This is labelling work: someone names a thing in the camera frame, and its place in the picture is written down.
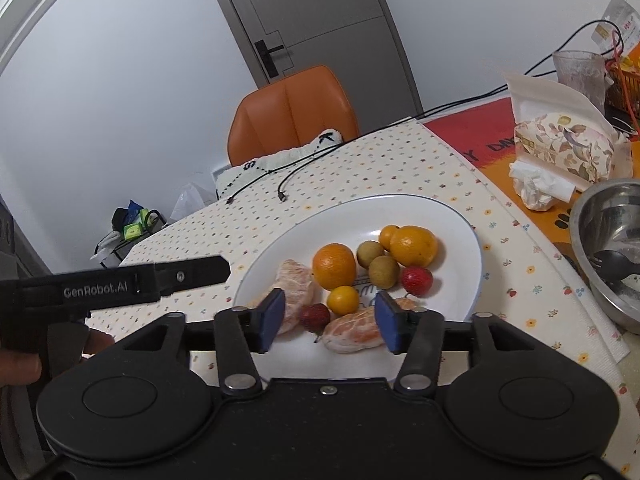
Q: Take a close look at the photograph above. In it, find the red strawberry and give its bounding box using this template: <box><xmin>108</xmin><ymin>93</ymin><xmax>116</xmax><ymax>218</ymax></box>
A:
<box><xmin>400</xmin><ymin>266</ymin><xmax>434</xmax><ymax>297</ymax></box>
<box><xmin>298</xmin><ymin>304</ymin><xmax>331</xmax><ymax>335</ymax></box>

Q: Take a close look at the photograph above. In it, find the small yellow kumquat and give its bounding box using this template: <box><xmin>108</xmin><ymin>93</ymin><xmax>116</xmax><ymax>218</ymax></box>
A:
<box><xmin>326</xmin><ymin>286</ymin><xmax>360</xmax><ymax>316</ymax></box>

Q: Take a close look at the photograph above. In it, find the orange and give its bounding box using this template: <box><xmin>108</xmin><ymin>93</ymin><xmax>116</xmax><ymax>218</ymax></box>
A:
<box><xmin>390</xmin><ymin>226</ymin><xmax>438</xmax><ymax>268</ymax></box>

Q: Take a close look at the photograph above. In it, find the large orange mandarin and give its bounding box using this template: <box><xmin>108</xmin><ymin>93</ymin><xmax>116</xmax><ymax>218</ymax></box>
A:
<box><xmin>311</xmin><ymin>243</ymin><xmax>357</xmax><ymax>290</ymax></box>

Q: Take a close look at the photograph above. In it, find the left hand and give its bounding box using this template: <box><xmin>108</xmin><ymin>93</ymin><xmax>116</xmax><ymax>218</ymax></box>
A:
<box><xmin>0</xmin><ymin>327</ymin><xmax>115</xmax><ymax>391</ymax></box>

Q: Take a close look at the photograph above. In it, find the white oval plate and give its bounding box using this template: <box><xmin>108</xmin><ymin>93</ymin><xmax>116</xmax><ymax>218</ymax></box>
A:
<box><xmin>232</xmin><ymin>193</ymin><xmax>484</xmax><ymax>356</ymax></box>

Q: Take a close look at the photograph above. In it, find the white plastic bag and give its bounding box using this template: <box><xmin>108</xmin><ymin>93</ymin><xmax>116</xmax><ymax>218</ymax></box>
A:
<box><xmin>169</xmin><ymin>183</ymin><xmax>217</xmax><ymax>222</ymax></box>

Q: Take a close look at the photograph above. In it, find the white black cushion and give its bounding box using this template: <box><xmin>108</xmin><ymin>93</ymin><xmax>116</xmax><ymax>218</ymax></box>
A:
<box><xmin>216</xmin><ymin>129</ymin><xmax>343</xmax><ymax>198</ymax></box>

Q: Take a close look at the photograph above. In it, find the small orange kumquat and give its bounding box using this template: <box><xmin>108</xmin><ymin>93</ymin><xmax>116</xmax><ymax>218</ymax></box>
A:
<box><xmin>378</xmin><ymin>224</ymin><xmax>399</xmax><ymax>252</ymax></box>

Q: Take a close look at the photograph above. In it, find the dotted white tablecloth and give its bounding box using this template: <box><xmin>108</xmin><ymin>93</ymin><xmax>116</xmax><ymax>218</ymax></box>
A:
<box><xmin>89</xmin><ymin>122</ymin><xmax>639</xmax><ymax>479</ymax></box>

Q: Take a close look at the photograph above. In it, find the crumpled white tissue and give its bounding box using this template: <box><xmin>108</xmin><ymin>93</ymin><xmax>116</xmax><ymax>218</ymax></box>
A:
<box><xmin>509</xmin><ymin>160</ymin><xmax>576</xmax><ymax>212</ymax></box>

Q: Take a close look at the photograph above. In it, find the orange leather chair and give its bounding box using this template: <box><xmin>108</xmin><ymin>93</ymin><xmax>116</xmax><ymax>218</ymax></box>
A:
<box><xmin>227</xmin><ymin>65</ymin><xmax>360</xmax><ymax>166</ymax></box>

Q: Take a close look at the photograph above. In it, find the red orange placemat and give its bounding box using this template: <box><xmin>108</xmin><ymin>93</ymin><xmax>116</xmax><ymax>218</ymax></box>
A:
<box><xmin>422</xmin><ymin>96</ymin><xmax>640</xmax><ymax>256</ymax></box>

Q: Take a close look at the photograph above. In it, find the stainless steel bowl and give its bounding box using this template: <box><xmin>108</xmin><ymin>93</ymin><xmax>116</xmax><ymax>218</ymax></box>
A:
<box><xmin>570</xmin><ymin>179</ymin><xmax>640</xmax><ymax>334</ymax></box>

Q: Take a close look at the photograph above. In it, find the floral tissue pack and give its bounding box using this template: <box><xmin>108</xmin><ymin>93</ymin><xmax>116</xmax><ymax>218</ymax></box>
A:
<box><xmin>514</xmin><ymin>113</ymin><xmax>614</xmax><ymax>183</ymax></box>

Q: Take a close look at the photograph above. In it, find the grey door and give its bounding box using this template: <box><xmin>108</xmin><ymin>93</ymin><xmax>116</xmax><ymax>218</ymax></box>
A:
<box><xmin>218</xmin><ymin>0</ymin><xmax>422</xmax><ymax>128</ymax></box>

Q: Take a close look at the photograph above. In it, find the clear plastic cup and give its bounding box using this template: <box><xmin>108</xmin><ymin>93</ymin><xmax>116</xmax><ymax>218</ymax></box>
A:
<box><xmin>552</xmin><ymin>50</ymin><xmax>608</xmax><ymax>113</ymax></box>

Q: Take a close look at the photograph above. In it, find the orange snack bag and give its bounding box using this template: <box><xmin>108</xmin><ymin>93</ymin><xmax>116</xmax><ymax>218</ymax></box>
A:
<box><xmin>605</xmin><ymin>32</ymin><xmax>639</xmax><ymax>133</ymax></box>

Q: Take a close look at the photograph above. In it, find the black wire rack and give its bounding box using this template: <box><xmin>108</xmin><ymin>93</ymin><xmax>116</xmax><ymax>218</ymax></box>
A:
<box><xmin>90</xmin><ymin>200</ymin><xmax>167</xmax><ymax>269</ymax></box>

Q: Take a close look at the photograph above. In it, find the black usb cable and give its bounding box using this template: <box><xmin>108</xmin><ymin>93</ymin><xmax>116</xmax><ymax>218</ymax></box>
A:
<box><xmin>278</xmin><ymin>84</ymin><xmax>511</xmax><ymax>203</ymax></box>

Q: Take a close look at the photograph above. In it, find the black door handle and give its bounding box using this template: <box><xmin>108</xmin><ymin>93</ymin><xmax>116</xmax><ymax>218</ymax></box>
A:
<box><xmin>254</xmin><ymin>40</ymin><xmax>285</xmax><ymax>78</ymax></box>

